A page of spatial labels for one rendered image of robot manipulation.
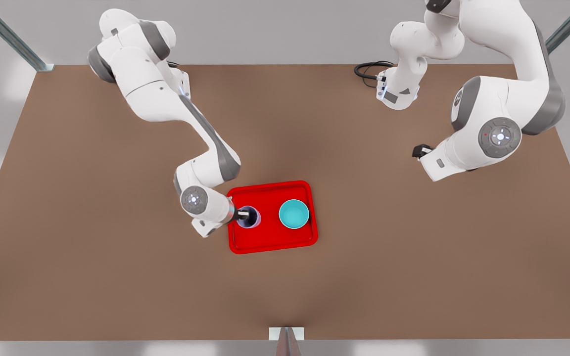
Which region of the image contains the red rectangular tray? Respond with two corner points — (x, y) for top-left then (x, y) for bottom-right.
(226, 180), (319, 255)

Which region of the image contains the black cable loop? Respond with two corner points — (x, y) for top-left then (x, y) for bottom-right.
(354, 61), (396, 89)

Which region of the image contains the teal bowl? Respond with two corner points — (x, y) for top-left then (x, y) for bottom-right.
(279, 199), (310, 230)

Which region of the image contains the purple cup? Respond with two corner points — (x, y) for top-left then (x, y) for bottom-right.
(236, 206), (262, 229)

